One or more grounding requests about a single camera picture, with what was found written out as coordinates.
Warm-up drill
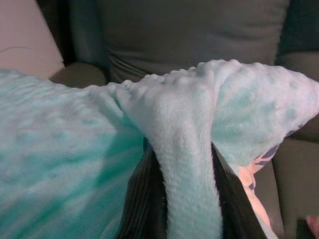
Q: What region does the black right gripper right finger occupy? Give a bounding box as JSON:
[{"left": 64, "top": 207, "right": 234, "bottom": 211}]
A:
[{"left": 211, "top": 143, "right": 264, "bottom": 239}]

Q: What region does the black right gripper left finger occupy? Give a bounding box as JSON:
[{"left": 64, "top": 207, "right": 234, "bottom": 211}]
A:
[{"left": 121, "top": 139, "right": 168, "bottom": 239}]

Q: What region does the teal dotted plush pillow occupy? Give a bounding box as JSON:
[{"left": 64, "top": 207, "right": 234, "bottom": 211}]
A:
[{"left": 0, "top": 59, "right": 319, "bottom": 239}]

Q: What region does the green leather sofa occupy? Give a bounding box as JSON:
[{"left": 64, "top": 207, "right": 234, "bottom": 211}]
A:
[{"left": 37, "top": 0, "right": 319, "bottom": 239}]

